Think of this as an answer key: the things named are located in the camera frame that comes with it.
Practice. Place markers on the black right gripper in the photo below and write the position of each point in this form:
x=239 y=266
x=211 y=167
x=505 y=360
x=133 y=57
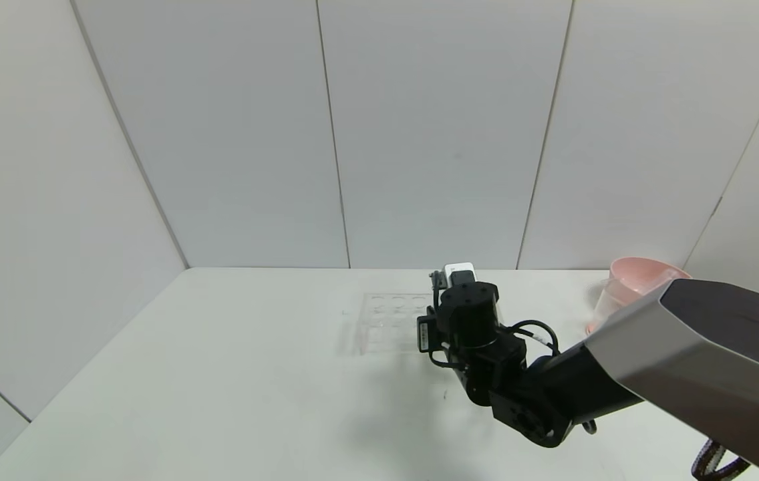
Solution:
x=424 y=333

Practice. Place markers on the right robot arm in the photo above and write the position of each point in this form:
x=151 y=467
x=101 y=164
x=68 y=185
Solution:
x=687 y=347

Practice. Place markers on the clear acrylic test tube rack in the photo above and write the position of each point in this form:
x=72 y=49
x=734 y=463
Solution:
x=389 y=321

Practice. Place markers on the clear glass beaker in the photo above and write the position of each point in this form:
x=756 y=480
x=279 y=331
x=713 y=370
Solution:
x=610 y=307

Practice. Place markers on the pink plastic bowl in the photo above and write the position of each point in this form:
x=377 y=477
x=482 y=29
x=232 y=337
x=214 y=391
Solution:
x=640 y=274

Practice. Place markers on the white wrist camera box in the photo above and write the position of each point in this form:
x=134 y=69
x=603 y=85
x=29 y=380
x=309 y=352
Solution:
x=461 y=268

